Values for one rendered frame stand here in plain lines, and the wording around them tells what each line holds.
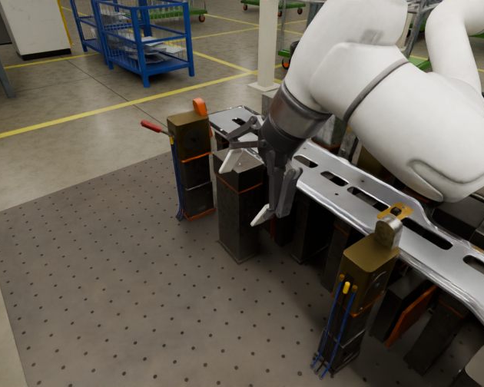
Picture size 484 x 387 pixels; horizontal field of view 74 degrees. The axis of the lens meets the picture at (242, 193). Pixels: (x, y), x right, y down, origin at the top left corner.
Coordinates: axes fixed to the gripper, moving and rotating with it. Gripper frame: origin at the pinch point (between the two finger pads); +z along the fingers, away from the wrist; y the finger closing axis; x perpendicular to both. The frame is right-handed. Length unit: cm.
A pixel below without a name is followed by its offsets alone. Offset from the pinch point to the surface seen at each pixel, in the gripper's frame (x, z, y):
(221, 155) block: -8.1, 8.7, 16.6
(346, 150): -38.7, -1.5, 3.6
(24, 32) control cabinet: -51, 319, 549
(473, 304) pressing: -16.6, -15.0, -37.8
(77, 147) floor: -28, 205, 196
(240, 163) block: -9.4, 5.8, 11.0
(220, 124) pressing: -22.3, 18.1, 35.7
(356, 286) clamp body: -4.1, -7.6, -26.3
